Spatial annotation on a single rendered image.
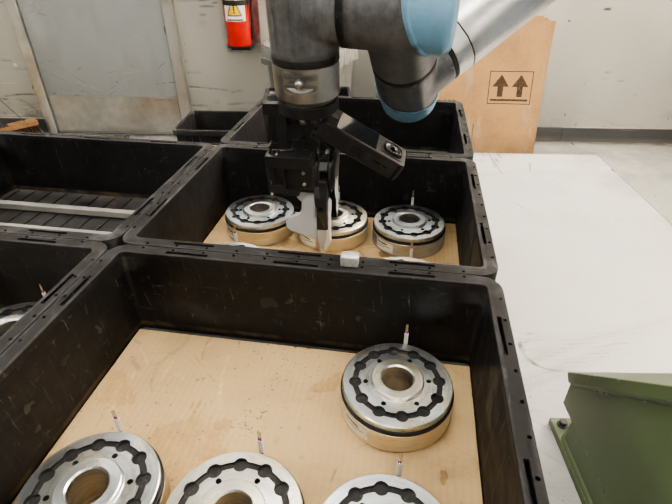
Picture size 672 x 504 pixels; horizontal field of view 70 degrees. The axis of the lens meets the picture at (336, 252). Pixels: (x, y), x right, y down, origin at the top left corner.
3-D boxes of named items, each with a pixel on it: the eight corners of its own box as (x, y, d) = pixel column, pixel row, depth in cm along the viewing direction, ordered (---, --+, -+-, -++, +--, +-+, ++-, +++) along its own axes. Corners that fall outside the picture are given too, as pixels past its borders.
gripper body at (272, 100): (283, 167, 67) (274, 82, 59) (344, 171, 66) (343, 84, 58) (268, 198, 61) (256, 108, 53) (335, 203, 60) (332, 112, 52)
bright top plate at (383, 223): (445, 211, 72) (445, 208, 72) (443, 246, 64) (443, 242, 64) (379, 204, 74) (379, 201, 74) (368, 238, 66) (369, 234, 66)
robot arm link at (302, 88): (344, 48, 55) (332, 74, 49) (344, 87, 58) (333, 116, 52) (280, 46, 56) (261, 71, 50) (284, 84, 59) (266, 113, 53)
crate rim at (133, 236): (472, 173, 72) (475, 158, 71) (496, 296, 47) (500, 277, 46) (218, 157, 77) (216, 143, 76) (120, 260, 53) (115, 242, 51)
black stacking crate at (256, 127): (453, 158, 102) (461, 104, 96) (462, 227, 78) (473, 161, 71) (272, 147, 107) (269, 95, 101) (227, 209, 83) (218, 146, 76)
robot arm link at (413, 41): (460, 25, 53) (363, 19, 56) (465, -56, 42) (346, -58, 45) (447, 90, 52) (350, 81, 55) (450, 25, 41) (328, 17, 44)
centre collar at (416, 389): (426, 368, 46) (427, 363, 45) (420, 409, 42) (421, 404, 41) (376, 358, 47) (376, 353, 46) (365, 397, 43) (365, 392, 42)
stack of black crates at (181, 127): (276, 174, 255) (271, 111, 237) (266, 200, 230) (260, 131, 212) (202, 173, 257) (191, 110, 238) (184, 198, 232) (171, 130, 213)
